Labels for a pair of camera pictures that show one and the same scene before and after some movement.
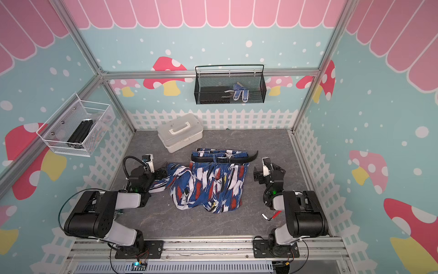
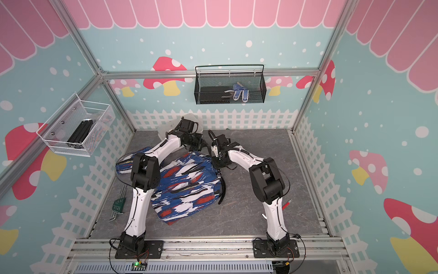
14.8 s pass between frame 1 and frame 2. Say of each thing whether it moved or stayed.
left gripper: moved
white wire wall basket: stayed
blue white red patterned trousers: moved
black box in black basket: stayed
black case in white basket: stayed
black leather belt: moved
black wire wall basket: stayed
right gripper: moved
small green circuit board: stayed
